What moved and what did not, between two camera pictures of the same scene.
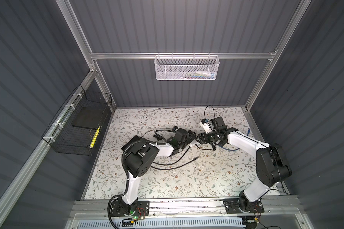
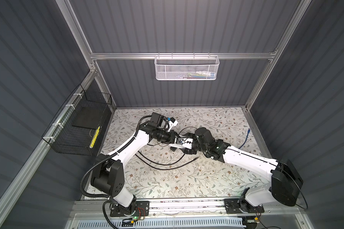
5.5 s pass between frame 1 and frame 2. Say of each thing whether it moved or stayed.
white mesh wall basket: stayed
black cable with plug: moved
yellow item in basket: stayed
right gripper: moved
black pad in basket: stayed
